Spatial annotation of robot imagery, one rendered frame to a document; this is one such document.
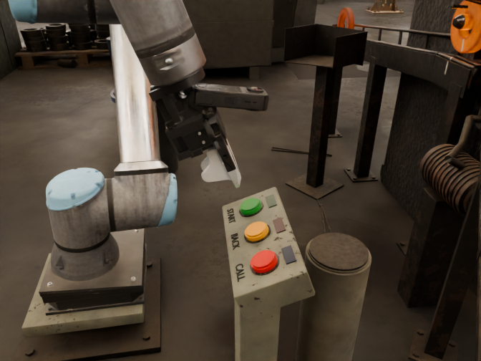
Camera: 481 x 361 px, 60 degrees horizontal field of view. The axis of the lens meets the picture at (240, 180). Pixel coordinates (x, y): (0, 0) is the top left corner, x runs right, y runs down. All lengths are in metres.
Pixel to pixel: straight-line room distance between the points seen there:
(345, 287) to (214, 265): 0.83
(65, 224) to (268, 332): 0.63
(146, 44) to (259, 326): 0.49
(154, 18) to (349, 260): 0.51
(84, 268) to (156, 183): 0.31
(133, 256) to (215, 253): 0.40
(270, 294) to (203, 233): 1.12
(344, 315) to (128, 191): 0.64
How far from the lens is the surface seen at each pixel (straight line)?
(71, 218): 1.15
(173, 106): 0.63
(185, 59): 0.59
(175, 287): 1.48
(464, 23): 1.45
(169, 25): 0.59
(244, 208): 0.73
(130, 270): 1.27
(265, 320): 0.75
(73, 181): 1.17
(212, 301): 1.42
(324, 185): 2.05
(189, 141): 0.64
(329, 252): 0.79
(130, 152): 1.16
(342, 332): 0.87
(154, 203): 1.14
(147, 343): 1.30
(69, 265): 1.25
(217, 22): 3.61
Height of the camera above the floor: 1.01
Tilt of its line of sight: 29 degrees down
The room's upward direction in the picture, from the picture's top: straight up
